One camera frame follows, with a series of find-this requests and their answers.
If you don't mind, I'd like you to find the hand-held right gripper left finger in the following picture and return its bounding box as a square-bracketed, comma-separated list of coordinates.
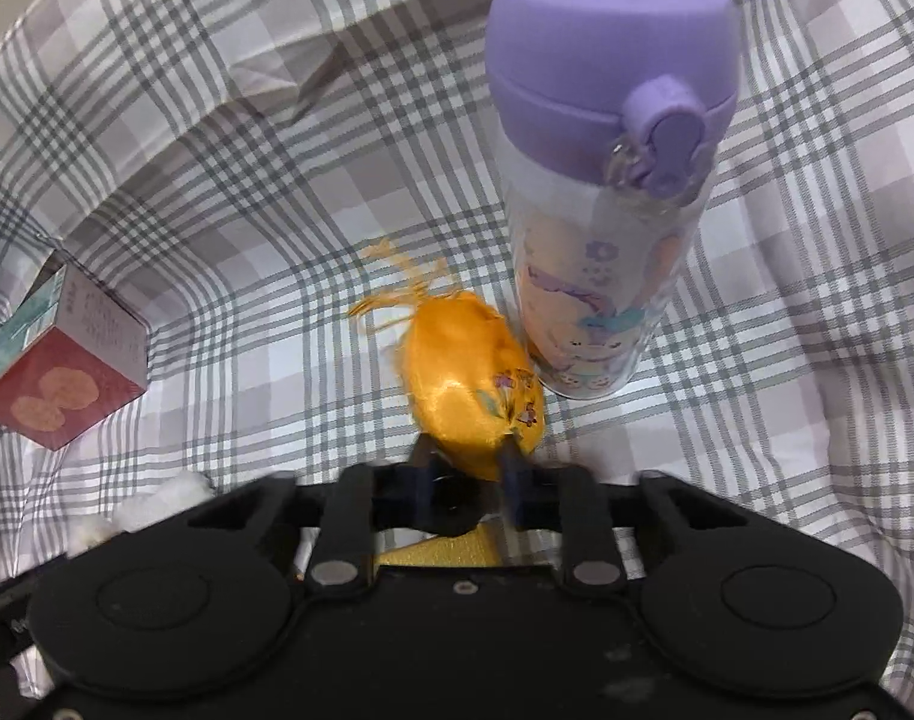
[182, 435, 449, 590]

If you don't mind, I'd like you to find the golden yellow box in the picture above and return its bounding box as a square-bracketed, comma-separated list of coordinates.
[380, 523, 507, 568]

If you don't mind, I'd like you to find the purple lid cartoon water bottle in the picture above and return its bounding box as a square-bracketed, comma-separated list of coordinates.
[487, 0, 741, 397]

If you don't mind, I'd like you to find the red and teal box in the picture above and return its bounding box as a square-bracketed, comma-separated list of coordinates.
[0, 251, 149, 451]

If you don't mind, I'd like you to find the grey plaid bed sheet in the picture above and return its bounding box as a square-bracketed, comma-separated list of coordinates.
[0, 0, 914, 691]

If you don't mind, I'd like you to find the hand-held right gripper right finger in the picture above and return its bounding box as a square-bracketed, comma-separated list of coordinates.
[500, 437, 737, 590]

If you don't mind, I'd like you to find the white cotton ball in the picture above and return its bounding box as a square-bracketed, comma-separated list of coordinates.
[82, 469, 215, 548]

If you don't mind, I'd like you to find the orange satin drawstring pouch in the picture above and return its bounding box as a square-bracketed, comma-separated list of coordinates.
[349, 238, 546, 482]

